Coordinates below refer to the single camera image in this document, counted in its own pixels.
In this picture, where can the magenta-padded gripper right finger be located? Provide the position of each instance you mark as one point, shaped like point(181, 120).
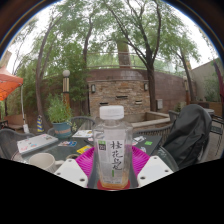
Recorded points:
point(154, 170)

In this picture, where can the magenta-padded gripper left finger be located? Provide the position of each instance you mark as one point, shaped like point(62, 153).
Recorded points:
point(70, 171)

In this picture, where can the clear plastic drink bottle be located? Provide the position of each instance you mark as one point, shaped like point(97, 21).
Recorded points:
point(113, 150)

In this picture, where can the tape roll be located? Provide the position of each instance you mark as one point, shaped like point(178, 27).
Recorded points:
point(68, 156)

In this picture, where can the yellow card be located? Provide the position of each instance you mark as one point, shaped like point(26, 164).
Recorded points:
point(83, 149)

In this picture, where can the small colourful sticker card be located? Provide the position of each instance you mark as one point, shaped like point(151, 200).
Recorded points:
point(67, 143)

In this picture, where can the white ribbed mug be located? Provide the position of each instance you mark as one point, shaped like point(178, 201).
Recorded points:
point(41, 161)

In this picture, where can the silver laptop with stickers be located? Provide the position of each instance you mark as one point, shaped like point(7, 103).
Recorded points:
point(36, 143)

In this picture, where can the black jacket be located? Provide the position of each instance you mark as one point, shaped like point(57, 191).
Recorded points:
point(186, 133)

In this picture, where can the blue yellow striped bollard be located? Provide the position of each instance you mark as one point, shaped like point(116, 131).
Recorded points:
point(40, 124)

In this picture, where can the green plant in blue pot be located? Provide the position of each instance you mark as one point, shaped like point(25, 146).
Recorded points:
point(60, 113)

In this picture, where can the dark-trunked green tree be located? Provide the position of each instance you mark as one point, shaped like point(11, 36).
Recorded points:
point(39, 83)
point(151, 86)

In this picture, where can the orange canopy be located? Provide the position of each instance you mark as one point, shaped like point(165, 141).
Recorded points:
point(8, 83)

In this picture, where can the closed maroon patio umbrella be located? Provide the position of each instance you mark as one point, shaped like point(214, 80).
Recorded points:
point(220, 83)

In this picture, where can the grey wall box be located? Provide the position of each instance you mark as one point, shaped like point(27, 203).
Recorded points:
point(159, 104)

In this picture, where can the black wall lantern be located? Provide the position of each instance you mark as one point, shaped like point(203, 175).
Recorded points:
point(145, 86)
point(93, 88)

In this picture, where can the globe-topped lamp post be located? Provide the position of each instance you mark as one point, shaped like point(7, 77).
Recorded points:
point(66, 86)

